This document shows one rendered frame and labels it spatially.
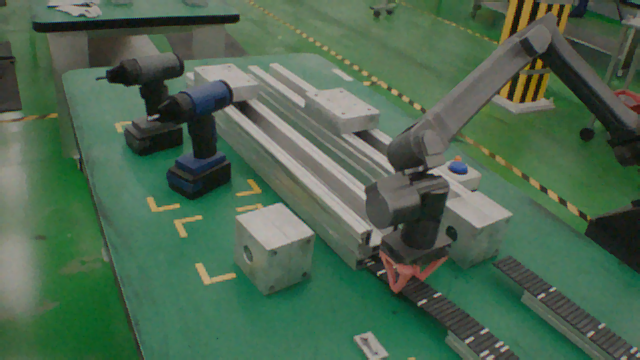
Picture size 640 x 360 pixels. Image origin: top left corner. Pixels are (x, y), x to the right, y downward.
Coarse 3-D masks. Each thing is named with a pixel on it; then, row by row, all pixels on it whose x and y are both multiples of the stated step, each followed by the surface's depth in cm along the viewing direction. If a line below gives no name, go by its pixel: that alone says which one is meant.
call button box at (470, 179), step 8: (440, 168) 116; (448, 168) 116; (472, 168) 117; (448, 176) 113; (456, 176) 113; (464, 176) 114; (472, 176) 114; (480, 176) 115; (464, 184) 113; (472, 184) 115; (472, 192) 116
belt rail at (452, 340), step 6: (450, 330) 78; (450, 336) 79; (456, 336) 77; (450, 342) 78; (456, 342) 78; (462, 342) 76; (456, 348) 77; (462, 348) 77; (468, 348) 75; (462, 354) 76; (468, 354) 76; (474, 354) 74
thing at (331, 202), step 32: (224, 128) 127; (256, 128) 117; (288, 128) 119; (256, 160) 115; (288, 160) 106; (320, 160) 107; (288, 192) 106; (320, 192) 97; (352, 192) 100; (320, 224) 98; (352, 224) 89; (352, 256) 91
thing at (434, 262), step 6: (438, 252) 82; (444, 252) 84; (420, 258) 80; (426, 258) 81; (432, 258) 82; (438, 258) 83; (444, 258) 84; (414, 264) 89; (420, 264) 81; (432, 264) 85; (438, 264) 85; (426, 270) 87; (432, 270) 86; (420, 276) 88; (426, 276) 87
